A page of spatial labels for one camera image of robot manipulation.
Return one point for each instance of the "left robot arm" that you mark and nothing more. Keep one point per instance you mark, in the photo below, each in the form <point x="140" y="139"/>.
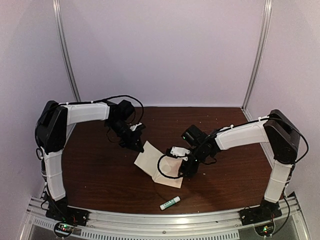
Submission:
<point x="51" y="134"/>

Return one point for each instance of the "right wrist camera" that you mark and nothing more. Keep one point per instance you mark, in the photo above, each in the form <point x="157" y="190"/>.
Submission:
<point x="179" y="152"/>

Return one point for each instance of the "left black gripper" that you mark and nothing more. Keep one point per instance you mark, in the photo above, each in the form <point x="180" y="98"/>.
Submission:
<point x="135" y="138"/>

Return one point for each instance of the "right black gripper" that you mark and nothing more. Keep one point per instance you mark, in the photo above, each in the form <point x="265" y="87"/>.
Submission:
<point x="187" y="173"/>

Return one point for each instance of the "beige envelope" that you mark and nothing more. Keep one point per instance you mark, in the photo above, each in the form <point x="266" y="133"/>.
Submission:
<point x="170" y="167"/>

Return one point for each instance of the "green white glue stick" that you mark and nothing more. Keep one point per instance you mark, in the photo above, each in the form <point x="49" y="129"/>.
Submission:
<point x="170" y="203"/>

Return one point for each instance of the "aluminium frame post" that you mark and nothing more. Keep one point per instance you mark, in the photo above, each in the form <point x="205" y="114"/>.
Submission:
<point x="264" y="31"/>
<point x="64" y="49"/>

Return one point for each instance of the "aluminium front rail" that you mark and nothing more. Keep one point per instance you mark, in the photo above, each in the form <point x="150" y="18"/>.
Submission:
<point x="104" y="225"/>

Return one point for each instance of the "right aluminium frame post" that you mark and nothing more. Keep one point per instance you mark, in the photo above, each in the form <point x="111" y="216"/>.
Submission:
<point x="264" y="31"/>

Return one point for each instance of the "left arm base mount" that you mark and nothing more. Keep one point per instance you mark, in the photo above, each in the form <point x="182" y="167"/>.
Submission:
<point x="61" y="211"/>

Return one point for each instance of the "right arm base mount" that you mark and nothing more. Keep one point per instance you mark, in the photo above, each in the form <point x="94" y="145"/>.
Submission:
<point x="266" y="211"/>

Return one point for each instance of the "left aluminium frame post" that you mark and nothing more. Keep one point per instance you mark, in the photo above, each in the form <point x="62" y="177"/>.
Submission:
<point x="64" y="49"/>

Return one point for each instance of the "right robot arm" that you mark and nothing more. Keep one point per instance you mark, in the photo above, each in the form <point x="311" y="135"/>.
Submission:
<point x="275" y="129"/>

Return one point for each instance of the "cream letter paper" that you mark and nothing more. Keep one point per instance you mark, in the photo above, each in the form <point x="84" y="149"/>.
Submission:
<point x="147" y="161"/>

